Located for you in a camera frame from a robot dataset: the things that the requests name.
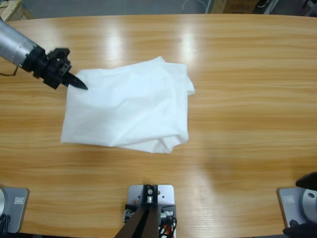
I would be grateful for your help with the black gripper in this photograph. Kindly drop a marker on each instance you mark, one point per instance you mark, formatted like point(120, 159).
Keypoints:
point(49, 67)

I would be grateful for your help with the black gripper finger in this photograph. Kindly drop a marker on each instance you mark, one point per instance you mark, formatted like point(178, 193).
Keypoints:
point(304, 230)
point(309, 181)

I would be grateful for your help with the white t-shirt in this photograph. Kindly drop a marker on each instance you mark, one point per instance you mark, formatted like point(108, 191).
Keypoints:
point(123, 106)

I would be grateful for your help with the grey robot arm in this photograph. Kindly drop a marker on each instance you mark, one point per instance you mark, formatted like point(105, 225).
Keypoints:
point(12, 42)

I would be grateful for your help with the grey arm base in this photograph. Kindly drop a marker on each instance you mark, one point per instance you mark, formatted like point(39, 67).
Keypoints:
point(15, 205)
point(289, 200)

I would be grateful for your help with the wooden pallet stack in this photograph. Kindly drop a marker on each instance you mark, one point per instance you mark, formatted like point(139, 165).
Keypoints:
point(15, 10)

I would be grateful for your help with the brown cardboard box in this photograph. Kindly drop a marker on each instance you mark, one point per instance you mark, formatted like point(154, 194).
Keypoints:
point(235, 5)

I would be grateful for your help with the black electronics bracket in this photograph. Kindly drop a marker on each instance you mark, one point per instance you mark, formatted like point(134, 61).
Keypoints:
point(171, 207)

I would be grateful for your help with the grey camera mount plate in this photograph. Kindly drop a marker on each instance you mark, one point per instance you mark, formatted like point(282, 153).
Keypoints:
point(166, 196)

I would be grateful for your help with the dark camera post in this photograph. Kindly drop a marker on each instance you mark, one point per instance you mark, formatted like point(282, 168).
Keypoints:
point(146, 218)

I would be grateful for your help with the white chair frame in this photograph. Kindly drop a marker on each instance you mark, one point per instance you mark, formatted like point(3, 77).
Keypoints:
point(270, 6)

